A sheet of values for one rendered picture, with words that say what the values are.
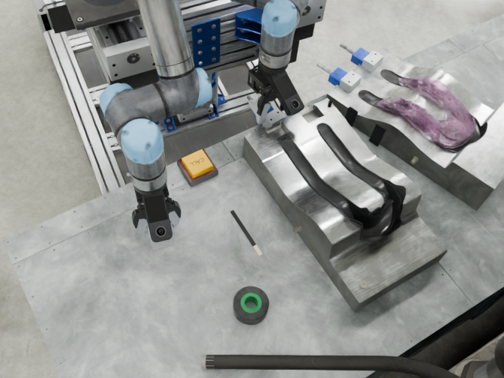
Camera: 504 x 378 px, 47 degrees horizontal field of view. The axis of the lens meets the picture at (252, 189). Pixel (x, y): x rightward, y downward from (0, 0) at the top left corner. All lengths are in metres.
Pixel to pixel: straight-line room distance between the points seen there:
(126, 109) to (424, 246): 0.75
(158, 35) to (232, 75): 1.40
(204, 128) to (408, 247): 1.18
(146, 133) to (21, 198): 1.48
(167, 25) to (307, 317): 0.70
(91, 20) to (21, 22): 1.66
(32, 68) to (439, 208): 2.04
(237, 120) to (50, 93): 0.92
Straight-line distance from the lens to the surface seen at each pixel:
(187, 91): 1.17
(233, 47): 1.83
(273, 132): 1.50
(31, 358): 2.23
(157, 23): 1.12
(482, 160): 1.53
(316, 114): 1.55
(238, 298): 1.30
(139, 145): 1.06
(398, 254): 1.38
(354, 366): 1.22
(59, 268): 1.42
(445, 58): 1.89
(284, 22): 1.29
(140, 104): 1.15
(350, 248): 1.35
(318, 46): 2.97
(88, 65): 2.60
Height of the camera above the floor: 2.06
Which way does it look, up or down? 58 degrees down
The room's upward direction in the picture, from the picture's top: 6 degrees clockwise
